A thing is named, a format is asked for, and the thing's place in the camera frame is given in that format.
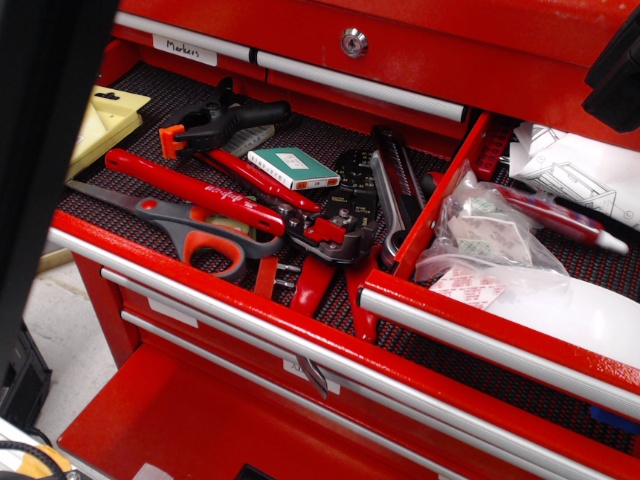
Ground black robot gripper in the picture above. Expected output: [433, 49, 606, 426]
[582, 9, 639, 133]

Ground red threadlocker glue tube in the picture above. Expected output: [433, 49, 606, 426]
[493, 184, 629, 255]

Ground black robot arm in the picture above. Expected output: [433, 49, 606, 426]
[1, 1, 639, 248]

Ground right open red drawer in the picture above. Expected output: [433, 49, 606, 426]
[359, 112, 639, 421]

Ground open red drawer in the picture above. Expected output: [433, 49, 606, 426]
[359, 112, 639, 421]
[59, 345, 437, 479]
[52, 40, 639, 479]

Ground left open red drawer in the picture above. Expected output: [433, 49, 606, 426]
[52, 40, 639, 479]

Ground bottom open red drawer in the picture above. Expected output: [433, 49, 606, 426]
[59, 345, 437, 479]

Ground white instruction paper sheets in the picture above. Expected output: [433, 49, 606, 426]
[508, 122, 639, 229]

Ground red hex bit holder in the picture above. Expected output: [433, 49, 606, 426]
[472, 116, 517, 181]

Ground clear bag of adhesive pads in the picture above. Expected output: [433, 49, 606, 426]
[414, 162, 569, 284]

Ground white plastic bag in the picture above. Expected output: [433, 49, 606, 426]
[483, 266, 639, 367]

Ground red white adhesive pad sheet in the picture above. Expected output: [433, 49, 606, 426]
[430, 267, 507, 310]

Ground silver black utility knife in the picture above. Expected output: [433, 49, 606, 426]
[370, 125, 426, 268]

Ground silver cabinet key lock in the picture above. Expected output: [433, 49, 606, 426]
[340, 28, 369, 58]

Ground blue tape piece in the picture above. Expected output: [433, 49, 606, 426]
[589, 405, 640, 435]

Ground green white small box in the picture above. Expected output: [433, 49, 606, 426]
[247, 147, 341, 191]

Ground red tool cabinet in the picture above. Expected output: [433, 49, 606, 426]
[52, 1, 639, 479]

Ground clear ribbed bit case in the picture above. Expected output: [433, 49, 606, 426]
[221, 124, 276, 157]

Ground red bit strip holder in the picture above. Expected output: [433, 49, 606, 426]
[254, 256, 301, 299]

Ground white markers label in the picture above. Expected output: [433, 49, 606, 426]
[152, 34, 218, 66]

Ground black spring clamp orange tips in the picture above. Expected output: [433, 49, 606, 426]
[159, 77, 291, 159]

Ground grey orange scissors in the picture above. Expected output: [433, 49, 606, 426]
[66, 180, 284, 281]

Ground yellow flat plastic case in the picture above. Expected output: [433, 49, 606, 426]
[65, 85, 151, 181]

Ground black plastic crate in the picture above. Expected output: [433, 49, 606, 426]
[1, 323, 52, 431]

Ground red black screwdriver handle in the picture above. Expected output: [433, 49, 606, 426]
[420, 171, 444, 200]

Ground black crimping tool red handles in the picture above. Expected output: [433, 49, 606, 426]
[327, 150, 382, 343]

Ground black red wire stripper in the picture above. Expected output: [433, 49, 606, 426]
[284, 208, 378, 316]

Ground red handled pliers tool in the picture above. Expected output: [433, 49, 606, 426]
[103, 147, 286, 238]

